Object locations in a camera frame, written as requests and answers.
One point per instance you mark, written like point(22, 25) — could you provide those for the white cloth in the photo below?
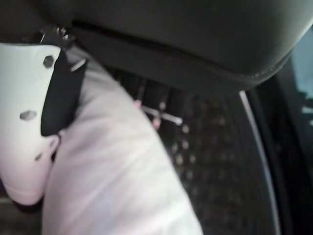
point(110, 171)

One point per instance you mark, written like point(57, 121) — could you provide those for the grey washing machine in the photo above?
point(220, 159)

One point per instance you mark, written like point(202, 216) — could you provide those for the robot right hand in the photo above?
point(171, 29)

